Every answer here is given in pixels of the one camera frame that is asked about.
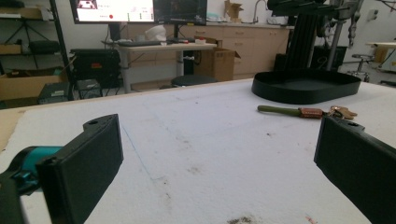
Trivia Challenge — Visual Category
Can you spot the open cardboard box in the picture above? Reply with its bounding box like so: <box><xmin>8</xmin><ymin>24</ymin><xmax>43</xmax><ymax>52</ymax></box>
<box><xmin>193</xmin><ymin>47</ymin><xmax>241</xmax><ymax>82</ymax></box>

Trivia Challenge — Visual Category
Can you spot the black ribbed stand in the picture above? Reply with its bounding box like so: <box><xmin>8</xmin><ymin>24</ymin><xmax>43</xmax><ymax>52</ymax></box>
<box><xmin>274</xmin><ymin>0</ymin><xmax>340</xmax><ymax>72</ymax></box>

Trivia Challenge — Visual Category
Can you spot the small black device box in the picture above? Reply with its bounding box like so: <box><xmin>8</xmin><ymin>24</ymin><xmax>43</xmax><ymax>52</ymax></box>
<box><xmin>76</xmin><ymin>78</ymin><xmax>103</xmax><ymax>100</ymax></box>

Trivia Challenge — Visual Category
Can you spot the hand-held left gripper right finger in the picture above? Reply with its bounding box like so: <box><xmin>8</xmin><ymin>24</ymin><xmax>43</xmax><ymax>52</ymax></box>
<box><xmin>313</xmin><ymin>115</ymin><xmax>396</xmax><ymax>224</ymax></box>

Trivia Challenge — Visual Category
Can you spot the white-screen monitor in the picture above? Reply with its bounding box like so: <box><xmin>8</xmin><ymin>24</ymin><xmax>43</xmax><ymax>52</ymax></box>
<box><xmin>69</xmin><ymin>0</ymin><xmax>156</xmax><ymax>25</ymax></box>

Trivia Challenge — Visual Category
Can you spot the black equipment case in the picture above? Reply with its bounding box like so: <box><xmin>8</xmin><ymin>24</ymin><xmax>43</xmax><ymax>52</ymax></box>
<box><xmin>69</xmin><ymin>48</ymin><xmax>121</xmax><ymax>90</ymax></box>

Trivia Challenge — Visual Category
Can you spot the black oval tray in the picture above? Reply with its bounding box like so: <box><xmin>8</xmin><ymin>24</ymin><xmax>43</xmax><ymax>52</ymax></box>
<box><xmin>251</xmin><ymin>68</ymin><xmax>362</xmax><ymax>105</ymax></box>

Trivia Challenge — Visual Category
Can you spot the green strap keychain with keys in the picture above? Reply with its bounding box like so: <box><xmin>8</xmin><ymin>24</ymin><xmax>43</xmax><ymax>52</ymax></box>
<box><xmin>257</xmin><ymin>105</ymin><xmax>359</xmax><ymax>120</ymax></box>

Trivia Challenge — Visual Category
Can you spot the dark-screen monitor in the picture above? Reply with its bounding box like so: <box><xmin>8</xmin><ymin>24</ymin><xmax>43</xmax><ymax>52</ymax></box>
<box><xmin>152</xmin><ymin>0</ymin><xmax>208</xmax><ymax>26</ymax></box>

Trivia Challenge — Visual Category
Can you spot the beige standing desk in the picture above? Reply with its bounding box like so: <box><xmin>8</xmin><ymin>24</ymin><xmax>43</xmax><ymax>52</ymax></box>
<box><xmin>116</xmin><ymin>42</ymin><xmax>218</xmax><ymax>94</ymax></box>

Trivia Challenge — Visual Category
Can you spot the silver faucet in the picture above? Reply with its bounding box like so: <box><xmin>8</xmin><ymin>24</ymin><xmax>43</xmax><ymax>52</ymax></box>
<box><xmin>251</xmin><ymin>0</ymin><xmax>269</xmax><ymax>24</ymax></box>

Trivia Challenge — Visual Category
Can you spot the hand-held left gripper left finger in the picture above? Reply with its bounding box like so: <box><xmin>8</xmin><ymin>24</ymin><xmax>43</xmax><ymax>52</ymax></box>
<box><xmin>35</xmin><ymin>113</ymin><xmax>124</xmax><ymax>224</ymax></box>

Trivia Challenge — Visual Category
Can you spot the black metal shelf rack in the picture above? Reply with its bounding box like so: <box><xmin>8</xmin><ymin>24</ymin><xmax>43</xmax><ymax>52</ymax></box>
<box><xmin>0</xmin><ymin>0</ymin><xmax>75</xmax><ymax>102</ymax></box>

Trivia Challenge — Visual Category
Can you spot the wooden cabinet counter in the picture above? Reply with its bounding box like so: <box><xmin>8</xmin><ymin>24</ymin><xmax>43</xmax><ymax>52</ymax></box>
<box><xmin>127</xmin><ymin>21</ymin><xmax>295</xmax><ymax>80</ymax></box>

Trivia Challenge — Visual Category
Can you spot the silver metal stool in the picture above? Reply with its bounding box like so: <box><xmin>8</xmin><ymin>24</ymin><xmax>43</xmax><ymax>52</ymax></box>
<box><xmin>346</xmin><ymin>53</ymin><xmax>375</xmax><ymax>83</ymax></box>

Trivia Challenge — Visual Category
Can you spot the black keyboard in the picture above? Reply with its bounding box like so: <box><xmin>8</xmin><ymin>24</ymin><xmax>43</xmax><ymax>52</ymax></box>
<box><xmin>116</xmin><ymin>40</ymin><xmax>163</xmax><ymax>48</ymax></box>

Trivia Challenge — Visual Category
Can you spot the white crumpled bag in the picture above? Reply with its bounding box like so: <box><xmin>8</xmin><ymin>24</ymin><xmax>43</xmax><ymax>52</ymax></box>
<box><xmin>145</xmin><ymin>24</ymin><xmax>168</xmax><ymax>42</ymax></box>

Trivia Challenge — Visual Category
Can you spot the round black stool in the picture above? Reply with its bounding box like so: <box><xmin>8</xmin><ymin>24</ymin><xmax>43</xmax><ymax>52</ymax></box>
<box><xmin>170</xmin><ymin>74</ymin><xmax>219</xmax><ymax>88</ymax></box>

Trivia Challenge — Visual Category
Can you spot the large flat cardboard box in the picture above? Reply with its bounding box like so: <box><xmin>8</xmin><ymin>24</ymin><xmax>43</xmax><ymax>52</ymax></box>
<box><xmin>0</xmin><ymin>73</ymin><xmax>68</xmax><ymax>108</ymax></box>

